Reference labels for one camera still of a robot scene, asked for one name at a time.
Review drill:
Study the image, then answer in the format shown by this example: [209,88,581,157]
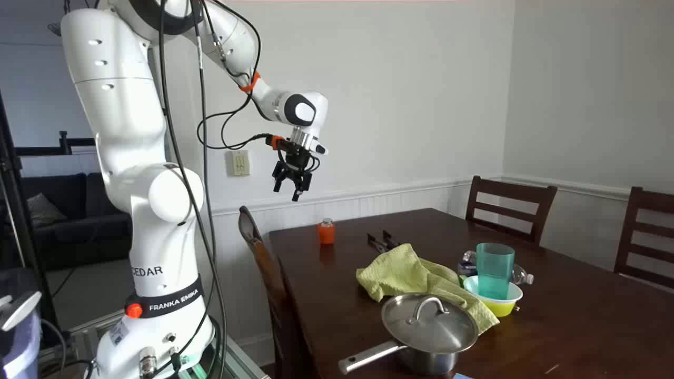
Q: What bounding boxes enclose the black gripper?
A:
[275,140,312,203]

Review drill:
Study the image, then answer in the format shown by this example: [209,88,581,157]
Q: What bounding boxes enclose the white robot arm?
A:
[61,0,329,379]

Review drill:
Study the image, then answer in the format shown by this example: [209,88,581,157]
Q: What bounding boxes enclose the yellow-green cloth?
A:
[356,244,500,332]

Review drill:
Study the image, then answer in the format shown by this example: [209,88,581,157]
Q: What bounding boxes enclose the orange juice bottle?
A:
[318,218,335,246]

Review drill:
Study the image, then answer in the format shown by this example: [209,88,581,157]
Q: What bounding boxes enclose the dark wooden near chair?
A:
[238,207,309,379]

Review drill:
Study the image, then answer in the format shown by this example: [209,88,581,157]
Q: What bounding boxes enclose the dark wooden chair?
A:
[466,174,557,244]
[613,187,674,289]
[238,207,309,379]

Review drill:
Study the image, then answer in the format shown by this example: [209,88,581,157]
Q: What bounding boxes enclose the dark wooden chair left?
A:
[466,174,557,244]

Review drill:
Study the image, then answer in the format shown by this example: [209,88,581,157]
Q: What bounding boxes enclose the teal plastic cup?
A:
[477,242,514,298]

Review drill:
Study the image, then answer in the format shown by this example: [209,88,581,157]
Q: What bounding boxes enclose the dark sofa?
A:
[22,172,131,269]

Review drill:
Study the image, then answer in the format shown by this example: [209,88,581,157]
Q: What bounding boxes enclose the yellow bowl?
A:
[464,275,524,317]

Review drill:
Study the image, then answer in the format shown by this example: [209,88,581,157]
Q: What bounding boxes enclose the dark wooden chair right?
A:
[613,187,674,289]

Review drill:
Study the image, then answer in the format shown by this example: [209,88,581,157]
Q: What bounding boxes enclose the wall light switch plate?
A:
[226,149,250,177]

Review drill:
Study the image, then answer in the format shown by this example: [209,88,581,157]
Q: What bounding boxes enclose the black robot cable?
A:
[155,0,227,379]

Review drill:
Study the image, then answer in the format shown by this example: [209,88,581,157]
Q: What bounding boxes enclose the steel saucepan with handle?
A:
[337,342,457,374]

